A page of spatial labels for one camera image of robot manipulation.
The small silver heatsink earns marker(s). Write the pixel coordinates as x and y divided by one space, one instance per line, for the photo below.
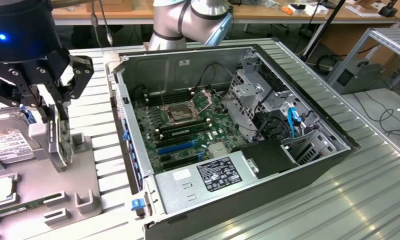
217 150

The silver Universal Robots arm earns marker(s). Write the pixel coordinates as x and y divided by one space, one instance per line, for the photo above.
173 20

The open black PC case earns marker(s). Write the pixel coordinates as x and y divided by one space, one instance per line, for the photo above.
286 195

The wooden desk with white frame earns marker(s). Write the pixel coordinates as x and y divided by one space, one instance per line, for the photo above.
269 15

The short black expansion slot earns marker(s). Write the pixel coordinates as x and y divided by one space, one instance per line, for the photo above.
181 163
179 158

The green RAM stick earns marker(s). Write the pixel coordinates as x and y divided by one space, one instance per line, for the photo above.
19 207

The long black expansion slot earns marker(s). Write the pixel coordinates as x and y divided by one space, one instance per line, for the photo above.
173 143

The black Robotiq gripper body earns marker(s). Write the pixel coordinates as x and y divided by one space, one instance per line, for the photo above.
19 30

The thin metal locking lever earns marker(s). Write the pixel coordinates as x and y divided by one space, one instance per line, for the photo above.
161 97

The white box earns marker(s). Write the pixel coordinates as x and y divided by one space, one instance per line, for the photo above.
316 9

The grey equipment box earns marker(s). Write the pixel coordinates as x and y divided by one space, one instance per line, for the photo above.
362 77

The silver power supply unit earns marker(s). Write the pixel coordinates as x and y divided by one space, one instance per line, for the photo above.
179 190

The black RAM slot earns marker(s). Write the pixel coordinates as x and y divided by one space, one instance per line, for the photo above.
167 94
169 99

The black tripod pole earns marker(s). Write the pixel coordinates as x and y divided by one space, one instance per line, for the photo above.
326 22

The grey parts rack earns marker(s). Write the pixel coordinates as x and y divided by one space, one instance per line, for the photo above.
29 195

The graphics card with black fan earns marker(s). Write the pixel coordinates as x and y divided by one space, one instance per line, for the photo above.
63 140

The black plastic shroud box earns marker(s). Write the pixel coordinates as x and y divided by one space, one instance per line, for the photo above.
266 157

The hard disk with blue rail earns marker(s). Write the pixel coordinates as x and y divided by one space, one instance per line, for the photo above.
6 147

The blue expansion slot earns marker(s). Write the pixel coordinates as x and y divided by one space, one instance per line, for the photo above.
177 149

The aluminium profile frame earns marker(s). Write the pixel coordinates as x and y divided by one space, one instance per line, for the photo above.
386 37

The black desk device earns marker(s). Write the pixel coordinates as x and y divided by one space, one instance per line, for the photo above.
388 10

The green motherboard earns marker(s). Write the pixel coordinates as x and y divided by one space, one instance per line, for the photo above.
220 120

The CPU socket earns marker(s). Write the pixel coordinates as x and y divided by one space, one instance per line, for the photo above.
179 115

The blue case latch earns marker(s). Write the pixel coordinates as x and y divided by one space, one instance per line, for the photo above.
137 204

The metal disk bay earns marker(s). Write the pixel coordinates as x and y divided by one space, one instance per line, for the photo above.
314 150

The wooden block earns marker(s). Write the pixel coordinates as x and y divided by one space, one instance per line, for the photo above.
362 7

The silver metal drive cage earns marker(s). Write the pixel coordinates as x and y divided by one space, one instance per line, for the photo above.
246 90

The orange box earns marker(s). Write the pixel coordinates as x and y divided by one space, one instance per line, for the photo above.
286 9

